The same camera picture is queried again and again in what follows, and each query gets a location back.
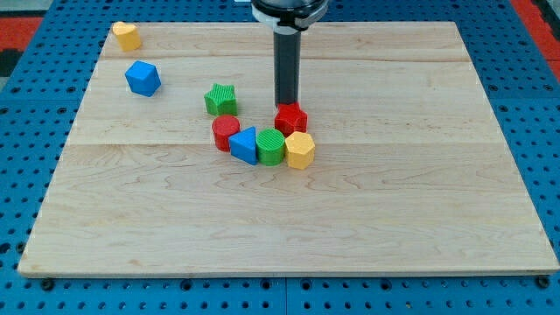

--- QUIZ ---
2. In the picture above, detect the yellow hexagon block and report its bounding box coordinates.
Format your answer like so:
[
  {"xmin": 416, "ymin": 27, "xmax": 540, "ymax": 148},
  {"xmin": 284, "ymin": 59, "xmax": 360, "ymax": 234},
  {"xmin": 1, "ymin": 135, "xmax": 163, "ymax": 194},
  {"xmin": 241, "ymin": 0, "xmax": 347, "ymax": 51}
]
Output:
[{"xmin": 285, "ymin": 131, "xmax": 315, "ymax": 170}]

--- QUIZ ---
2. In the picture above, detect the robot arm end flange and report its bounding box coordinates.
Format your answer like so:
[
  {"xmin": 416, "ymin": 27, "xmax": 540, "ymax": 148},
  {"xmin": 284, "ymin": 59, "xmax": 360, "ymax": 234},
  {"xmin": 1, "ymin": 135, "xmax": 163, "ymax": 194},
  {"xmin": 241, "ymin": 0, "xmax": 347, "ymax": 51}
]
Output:
[{"xmin": 251, "ymin": 0, "xmax": 329, "ymax": 35}]

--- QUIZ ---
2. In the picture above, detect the blue cube block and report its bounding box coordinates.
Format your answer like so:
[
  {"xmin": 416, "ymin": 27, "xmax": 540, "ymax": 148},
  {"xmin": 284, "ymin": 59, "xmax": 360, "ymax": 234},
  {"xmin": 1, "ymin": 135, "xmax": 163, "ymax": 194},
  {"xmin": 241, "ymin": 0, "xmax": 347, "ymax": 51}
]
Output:
[{"xmin": 125, "ymin": 60, "xmax": 161, "ymax": 97}]

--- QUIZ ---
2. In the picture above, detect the blue triangle block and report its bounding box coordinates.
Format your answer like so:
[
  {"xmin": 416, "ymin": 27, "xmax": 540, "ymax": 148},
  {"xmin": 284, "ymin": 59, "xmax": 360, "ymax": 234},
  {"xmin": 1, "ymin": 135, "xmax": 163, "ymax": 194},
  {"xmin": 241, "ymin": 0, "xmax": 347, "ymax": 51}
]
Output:
[{"xmin": 228, "ymin": 127, "xmax": 257, "ymax": 165}]

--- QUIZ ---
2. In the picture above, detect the green star block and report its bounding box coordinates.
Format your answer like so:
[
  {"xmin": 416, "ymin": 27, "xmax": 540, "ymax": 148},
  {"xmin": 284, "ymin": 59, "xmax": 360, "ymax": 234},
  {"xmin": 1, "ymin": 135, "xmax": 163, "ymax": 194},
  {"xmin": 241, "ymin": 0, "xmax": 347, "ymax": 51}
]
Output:
[{"xmin": 204, "ymin": 83, "xmax": 237, "ymax": 116}]

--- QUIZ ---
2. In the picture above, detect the red star block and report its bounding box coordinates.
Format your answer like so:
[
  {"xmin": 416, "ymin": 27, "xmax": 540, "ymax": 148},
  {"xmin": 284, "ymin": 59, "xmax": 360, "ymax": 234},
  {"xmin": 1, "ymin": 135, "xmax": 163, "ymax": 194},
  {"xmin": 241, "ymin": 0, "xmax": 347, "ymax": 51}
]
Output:
[{"xmin": 274, "ymin": 102, "xmax": 308, "ymax": 137}]

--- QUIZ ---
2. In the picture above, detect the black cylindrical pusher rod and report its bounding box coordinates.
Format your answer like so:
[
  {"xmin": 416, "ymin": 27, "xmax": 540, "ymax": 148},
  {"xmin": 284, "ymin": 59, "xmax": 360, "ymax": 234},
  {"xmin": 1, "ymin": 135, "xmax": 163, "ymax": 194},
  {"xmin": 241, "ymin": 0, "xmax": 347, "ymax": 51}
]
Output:
[{"xmin": 273, "ymin": 26, "xmax": 301, "ymax": 106}]

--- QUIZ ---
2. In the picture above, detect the yellow heart block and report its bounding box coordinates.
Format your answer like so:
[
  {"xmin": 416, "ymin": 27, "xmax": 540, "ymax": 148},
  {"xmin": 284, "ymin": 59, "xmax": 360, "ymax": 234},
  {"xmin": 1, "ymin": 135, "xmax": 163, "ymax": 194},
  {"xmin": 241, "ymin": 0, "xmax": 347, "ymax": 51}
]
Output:
[{"xmin": 111, "ymin": 21, "xmax": 142, "ymax": 52}]

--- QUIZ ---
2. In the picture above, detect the wooden board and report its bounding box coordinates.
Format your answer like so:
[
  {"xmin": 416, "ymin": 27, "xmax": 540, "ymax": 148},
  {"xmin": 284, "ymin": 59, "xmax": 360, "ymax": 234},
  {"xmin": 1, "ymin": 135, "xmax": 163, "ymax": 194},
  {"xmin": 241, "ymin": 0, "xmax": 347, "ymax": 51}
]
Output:
[{"xmin": 18, "ymin": 22, "xmax": 559, "ymax": 278}]

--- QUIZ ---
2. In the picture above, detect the red cylinder block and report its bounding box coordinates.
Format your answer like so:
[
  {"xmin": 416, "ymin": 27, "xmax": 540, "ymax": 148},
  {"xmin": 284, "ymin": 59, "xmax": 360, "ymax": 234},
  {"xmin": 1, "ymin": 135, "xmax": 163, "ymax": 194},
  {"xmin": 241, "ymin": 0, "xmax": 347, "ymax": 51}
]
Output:
[{"xmin": 212, "ymin": 115, "xmax": 241, "ymax": 151}]

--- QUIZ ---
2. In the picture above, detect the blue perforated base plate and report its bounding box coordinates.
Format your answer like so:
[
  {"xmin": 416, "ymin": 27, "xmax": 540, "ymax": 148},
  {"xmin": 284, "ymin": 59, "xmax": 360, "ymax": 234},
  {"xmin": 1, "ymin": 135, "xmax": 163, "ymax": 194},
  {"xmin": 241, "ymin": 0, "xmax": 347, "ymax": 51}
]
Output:
[{"xmin": 1, "ymin": 0, "xmax": 559, "ymax": 314}]

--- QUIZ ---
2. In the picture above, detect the green cylinder block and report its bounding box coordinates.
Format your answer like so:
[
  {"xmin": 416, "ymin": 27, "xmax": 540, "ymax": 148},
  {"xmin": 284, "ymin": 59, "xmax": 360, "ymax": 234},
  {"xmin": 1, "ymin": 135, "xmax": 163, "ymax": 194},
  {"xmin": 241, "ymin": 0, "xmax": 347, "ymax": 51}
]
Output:
[{"xmin": 256, "ymin": 129, "xmax": 285, "ymax": 166}]

